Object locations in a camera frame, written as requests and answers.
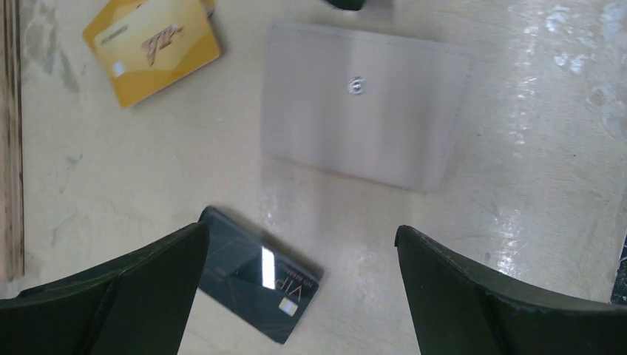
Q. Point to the gold credit card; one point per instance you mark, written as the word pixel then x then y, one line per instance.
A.
pixel 144 46

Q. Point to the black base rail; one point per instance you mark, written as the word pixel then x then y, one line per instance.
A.
pixel 619 292

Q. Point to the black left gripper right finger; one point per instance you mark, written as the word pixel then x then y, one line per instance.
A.
pixel 460 306

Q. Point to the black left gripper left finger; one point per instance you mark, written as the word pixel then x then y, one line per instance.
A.
pixel 138 303

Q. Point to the brown plywood board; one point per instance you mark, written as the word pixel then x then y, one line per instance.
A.
pixel 12 188

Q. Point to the tan leather card holder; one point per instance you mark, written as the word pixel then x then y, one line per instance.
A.
pixel 369 105

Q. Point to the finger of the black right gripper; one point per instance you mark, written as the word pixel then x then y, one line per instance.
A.
pixel 348 5

